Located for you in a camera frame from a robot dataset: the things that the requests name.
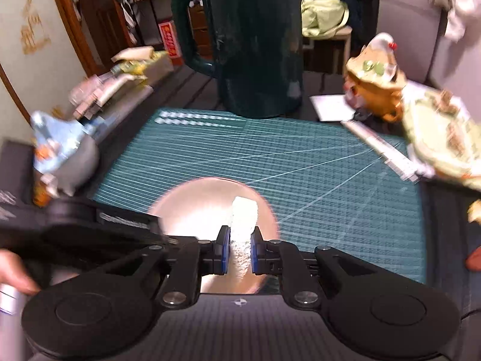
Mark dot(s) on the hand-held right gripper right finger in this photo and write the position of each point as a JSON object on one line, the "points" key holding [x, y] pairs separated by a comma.
{"points": [[255, 252]]}

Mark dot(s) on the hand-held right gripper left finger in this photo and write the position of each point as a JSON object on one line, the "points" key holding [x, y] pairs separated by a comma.
{"points": [[224, 252]]}

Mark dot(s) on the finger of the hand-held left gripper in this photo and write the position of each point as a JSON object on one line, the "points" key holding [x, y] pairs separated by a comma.
{"points": [[150, 225]]}

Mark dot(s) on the cream round sponge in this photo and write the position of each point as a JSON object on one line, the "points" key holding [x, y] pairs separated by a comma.
{"points": [[244, 218]]}

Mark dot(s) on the person's left hand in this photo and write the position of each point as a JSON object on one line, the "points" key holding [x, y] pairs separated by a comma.
{"points": [[15, 270]]}

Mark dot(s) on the goose-shaped ceramic pot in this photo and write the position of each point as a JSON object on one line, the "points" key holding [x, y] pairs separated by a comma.
{"points": [[67, 154]]}

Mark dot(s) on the green cutting mat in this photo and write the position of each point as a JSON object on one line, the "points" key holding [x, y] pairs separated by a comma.
{"points": [[300, 165]]}

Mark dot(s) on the stack of books and papers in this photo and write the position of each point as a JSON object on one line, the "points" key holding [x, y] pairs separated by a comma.
{"points": [[120, 79]]}

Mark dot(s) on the red box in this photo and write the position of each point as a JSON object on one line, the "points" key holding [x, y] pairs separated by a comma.
{"points": [[170, 39]]}

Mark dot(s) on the dark green kettle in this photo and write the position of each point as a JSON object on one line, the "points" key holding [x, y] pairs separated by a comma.
{"points": [[259, 52]]}

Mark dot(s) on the orange clown ceramic figurine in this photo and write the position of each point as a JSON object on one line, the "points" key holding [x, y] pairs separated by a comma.
{"points": [[375, 82]]}

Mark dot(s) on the calligraphy panel door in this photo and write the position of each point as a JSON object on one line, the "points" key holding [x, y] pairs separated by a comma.
{"points": [[34, 26]]}

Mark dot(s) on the pale green ornate ceramic tray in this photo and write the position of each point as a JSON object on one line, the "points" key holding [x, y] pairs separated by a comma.
{"points": [[439, 139]]}

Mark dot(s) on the wooden chair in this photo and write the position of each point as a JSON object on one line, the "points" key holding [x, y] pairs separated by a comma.
{"points": [[338, 49]]}

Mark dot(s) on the light green cloth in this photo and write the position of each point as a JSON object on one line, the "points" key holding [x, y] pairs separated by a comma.
{"points": [[323, 15]]}

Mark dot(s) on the white hanging cloth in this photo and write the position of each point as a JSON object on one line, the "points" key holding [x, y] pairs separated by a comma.
{"points": [[458, 3]]}

